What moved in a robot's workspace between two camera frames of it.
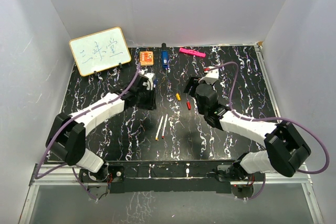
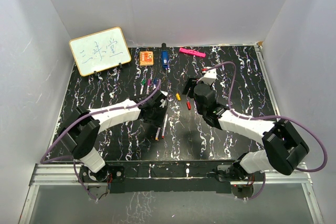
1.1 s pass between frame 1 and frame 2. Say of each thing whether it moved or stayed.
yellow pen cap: stayed
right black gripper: stayed
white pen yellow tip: stayed
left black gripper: moved
